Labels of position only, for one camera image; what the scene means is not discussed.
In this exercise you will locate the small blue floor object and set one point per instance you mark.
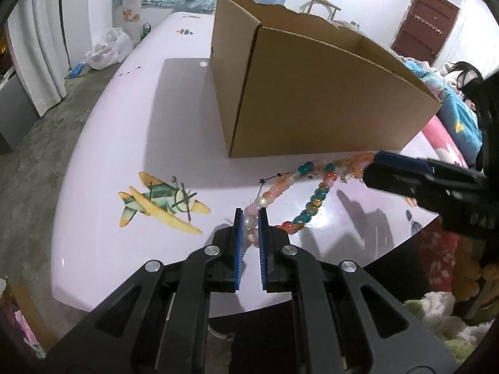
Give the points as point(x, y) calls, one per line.
point(76, 71)

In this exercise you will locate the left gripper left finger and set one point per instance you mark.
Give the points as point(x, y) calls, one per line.
point(226, 272)

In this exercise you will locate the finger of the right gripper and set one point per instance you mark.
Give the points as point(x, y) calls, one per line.
point(414, 183)
point(405, 161)

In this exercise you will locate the fluffy white green rug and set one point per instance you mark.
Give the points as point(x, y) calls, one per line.
point(435, 310)

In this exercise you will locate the blue patterned blanket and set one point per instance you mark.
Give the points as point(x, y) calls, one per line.
point(456, 116)

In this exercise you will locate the white curtain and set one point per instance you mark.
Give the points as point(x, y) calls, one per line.
point(35, 36)

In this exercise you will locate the person with black hair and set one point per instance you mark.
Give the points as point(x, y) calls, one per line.
point(460, 74)

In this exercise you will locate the white plastic bag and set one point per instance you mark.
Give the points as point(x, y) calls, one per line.
point(114, 47)

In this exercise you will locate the pink floral blanket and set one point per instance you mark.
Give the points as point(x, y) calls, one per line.
point(443, 144)

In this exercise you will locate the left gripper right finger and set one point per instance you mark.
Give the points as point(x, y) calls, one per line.
point(274, 275)

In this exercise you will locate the wooden chair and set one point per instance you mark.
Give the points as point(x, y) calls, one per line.
point(320, 6)

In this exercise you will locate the green drink can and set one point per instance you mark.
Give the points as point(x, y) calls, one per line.
point(146, 30)

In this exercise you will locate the dark red door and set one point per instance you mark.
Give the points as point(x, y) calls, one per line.
point(425, 29)

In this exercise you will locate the brown cardboard box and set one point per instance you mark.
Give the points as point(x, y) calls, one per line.
point(289, 83)

